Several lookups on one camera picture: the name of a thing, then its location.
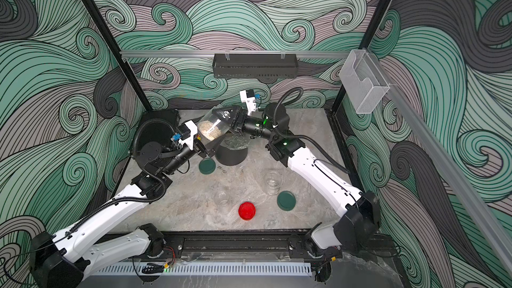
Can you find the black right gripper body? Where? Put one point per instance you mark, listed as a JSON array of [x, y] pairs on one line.
[[254, 127]]

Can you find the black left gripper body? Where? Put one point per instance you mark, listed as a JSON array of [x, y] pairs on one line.
[[183, 158]]

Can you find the green-lidded oatmeal jar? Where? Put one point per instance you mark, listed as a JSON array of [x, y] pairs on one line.
[[272, 182], [210, 128]]

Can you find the green jar lid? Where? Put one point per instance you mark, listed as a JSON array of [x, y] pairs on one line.
[[286, 201], [207, 166]]

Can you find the clear oatmeal jar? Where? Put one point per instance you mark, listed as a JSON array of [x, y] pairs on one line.
[[221, 198]]

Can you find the red jar lid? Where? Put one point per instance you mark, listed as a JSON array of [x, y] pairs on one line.
[[247, 211]]

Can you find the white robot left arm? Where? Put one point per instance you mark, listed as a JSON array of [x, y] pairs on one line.
[[71, 255]]

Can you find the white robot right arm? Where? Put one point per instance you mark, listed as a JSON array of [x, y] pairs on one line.
[[358, 211]]

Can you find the clear plastic bin liner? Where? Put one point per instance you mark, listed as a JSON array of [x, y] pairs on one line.
[[235, 142]]

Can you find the black hard case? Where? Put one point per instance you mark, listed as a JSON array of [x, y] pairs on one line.
[[158, 126]]

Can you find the black trash bin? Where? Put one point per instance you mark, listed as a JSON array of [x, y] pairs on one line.
[[230, 157]]

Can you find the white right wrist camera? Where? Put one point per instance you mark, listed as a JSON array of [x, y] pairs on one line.
[[250, 99]]

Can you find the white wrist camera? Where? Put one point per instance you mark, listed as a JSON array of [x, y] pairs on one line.
[[185, 135], [250, 99]]

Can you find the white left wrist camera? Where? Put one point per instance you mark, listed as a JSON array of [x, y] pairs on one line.
[[185, 135]]

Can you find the black wall-mounted tray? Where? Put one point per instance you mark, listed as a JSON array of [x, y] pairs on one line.
[[255, 66]]

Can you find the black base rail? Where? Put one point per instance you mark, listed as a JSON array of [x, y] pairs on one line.
[[293, 243]]

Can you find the white slotted cable duct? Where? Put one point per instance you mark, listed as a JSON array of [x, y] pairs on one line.
[[243, 268]]

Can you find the clear acrylic wall holder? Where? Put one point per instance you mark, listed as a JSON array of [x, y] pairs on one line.
[[363, 79]]

